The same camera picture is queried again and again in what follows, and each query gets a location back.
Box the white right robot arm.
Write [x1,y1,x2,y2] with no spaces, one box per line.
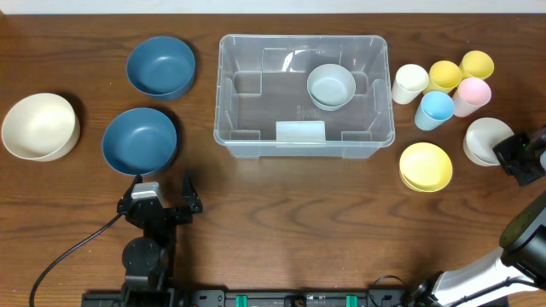
[192,125,545,307]

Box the pink cup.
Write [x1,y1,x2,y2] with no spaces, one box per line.
[452,78,492,118]

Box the dark blue bowl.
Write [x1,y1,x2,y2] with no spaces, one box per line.
[126,36,197,101]
[102,107,178,177]

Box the clear plastic storage container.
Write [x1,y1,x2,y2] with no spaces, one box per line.
[213,34,395,159]

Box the small yellow bowl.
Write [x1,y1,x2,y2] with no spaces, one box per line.
[398,142,453,193]

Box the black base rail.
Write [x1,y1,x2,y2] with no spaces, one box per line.
[81,288,415,307]

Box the yellow cup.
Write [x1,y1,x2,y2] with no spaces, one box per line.
[423,61,462,94]
[459,50,495,80]

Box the small pale blue bowl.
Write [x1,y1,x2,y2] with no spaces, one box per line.
[306,64,357,111]

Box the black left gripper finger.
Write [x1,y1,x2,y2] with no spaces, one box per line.
[181,171,202,213]
[120,175,142,205]

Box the far dark blue bowl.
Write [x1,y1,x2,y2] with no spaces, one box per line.
[126,36,197,101]

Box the black camera cable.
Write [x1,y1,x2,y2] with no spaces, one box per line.
[28,212,125,307]

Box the cream cup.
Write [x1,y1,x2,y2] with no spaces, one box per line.
[392,64,429,105]

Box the small white bowl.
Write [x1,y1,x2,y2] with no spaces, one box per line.
[463,118,514,166]

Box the large cream bowl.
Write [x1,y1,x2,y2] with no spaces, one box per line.
[1,93,81,162]

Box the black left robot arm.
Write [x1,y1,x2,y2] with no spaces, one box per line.
[117,175,192,307]

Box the near dark blue bowl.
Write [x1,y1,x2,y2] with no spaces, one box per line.
[102,107,178,177]

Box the light blue cup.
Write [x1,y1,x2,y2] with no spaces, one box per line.
[415,91,455,131]

